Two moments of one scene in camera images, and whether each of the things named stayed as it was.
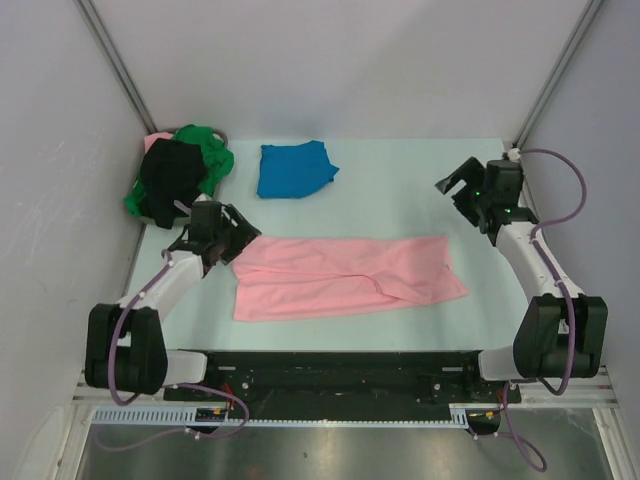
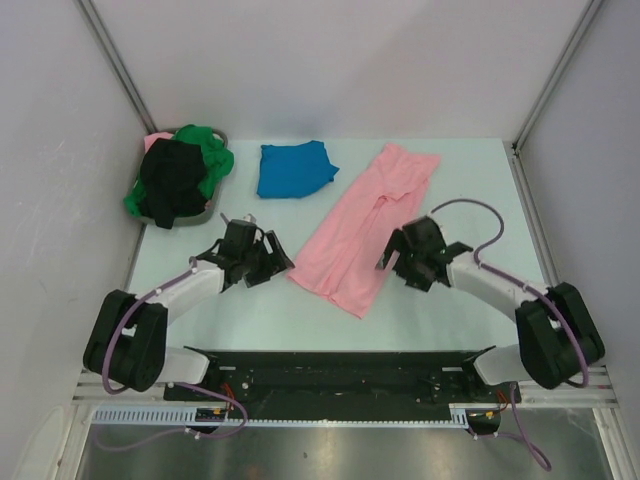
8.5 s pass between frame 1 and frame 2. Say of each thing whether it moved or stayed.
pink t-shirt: moved
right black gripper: moved
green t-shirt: stayed
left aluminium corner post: stayed
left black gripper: moved
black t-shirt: stayed
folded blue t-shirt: stayed
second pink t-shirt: stayed
